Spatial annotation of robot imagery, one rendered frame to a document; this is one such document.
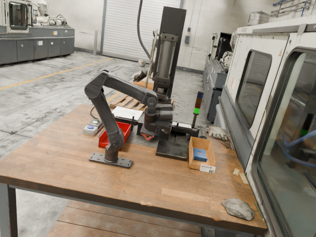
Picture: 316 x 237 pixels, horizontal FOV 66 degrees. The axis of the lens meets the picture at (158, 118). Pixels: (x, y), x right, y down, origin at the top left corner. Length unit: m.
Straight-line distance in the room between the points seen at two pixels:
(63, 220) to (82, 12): 10.42
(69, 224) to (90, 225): 0.14
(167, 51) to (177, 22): 0.18
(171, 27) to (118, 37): 9.64
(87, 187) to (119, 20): 10.26
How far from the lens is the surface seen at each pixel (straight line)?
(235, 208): 1.08
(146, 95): 1.06
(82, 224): 1.88
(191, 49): 10.62
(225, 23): 10.65
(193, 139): 1.47
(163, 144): 1.42
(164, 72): 1.40
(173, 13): 1.47
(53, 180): 1.10
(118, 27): 11.09
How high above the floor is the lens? 1.53
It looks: 20 degrees down
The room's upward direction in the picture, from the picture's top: 10 degrees clockwise
